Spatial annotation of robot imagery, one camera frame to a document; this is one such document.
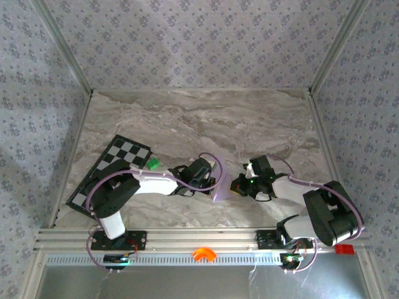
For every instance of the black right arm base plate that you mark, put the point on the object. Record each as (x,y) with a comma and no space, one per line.
(265,240)

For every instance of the aluminium frame rail wide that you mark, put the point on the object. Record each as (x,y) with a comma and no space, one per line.
(199,238)

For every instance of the small circuit board green light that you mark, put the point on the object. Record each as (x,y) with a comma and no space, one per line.
(113,258)
(288,259)

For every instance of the black grey checkerboard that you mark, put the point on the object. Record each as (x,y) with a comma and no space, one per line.
(124,149)

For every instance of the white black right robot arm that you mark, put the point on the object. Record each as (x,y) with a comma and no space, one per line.
(286,190)

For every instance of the shiny metal sheet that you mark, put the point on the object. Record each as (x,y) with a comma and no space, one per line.
(187,283)

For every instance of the aluminium table side rail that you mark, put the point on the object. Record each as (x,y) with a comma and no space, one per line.
(72,159)
(325,140)

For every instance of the orange curved plastic piece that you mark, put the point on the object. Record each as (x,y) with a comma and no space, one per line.
(199,253)

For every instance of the red plastic block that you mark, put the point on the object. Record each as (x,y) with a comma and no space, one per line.
(344,249)

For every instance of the thin aluminium table rail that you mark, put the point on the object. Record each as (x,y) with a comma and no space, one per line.
(199,89)

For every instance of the aluminium frame post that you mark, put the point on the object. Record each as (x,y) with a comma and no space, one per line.
(64,46)
(338,46)

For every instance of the lilac paper sheet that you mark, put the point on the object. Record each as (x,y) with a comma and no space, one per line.
(223,187)

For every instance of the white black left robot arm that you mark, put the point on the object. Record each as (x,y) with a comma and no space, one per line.
(156,187)

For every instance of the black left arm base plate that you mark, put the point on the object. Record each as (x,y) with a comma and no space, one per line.
(138,240)

